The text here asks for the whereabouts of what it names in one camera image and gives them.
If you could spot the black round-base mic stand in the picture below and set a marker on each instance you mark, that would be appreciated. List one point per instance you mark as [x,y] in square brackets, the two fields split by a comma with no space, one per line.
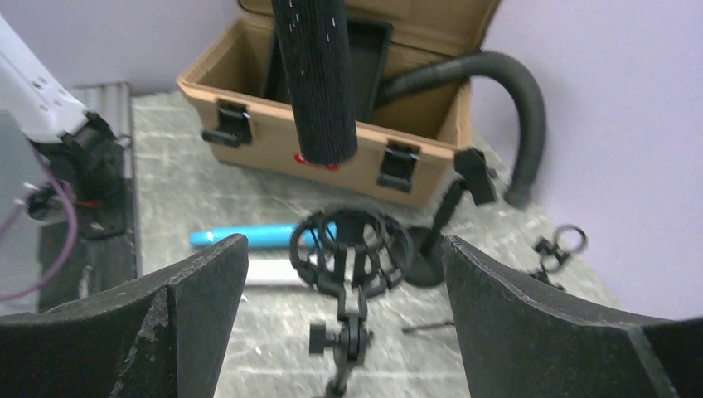
[473,176]

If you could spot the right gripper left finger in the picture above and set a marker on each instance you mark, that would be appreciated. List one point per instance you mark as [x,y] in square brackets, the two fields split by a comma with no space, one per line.
[162,335]

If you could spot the black tripod stand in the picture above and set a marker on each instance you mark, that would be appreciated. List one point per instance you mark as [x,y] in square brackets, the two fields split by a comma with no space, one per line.
[553,257]
[351,254]

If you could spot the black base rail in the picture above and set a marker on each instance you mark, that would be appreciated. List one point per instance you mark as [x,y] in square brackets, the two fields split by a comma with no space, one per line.
[96,265]

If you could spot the tan plastic tool case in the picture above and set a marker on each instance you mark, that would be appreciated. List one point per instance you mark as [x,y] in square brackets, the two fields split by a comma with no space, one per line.
[407,149]

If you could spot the black glitter microphone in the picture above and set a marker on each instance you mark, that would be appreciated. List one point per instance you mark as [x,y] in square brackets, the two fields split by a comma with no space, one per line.
[315,51]

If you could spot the white microphone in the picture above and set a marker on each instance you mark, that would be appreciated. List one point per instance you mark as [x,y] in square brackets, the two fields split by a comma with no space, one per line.
[272,273]

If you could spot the cyan blue microphone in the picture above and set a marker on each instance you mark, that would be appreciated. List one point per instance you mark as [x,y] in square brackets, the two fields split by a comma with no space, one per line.
[259,237]

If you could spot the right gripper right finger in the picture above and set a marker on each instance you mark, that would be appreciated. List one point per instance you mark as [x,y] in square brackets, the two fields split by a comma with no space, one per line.
[520,337]

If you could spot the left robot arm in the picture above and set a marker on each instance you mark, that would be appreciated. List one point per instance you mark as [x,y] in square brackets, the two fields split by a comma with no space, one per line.
[80,145]

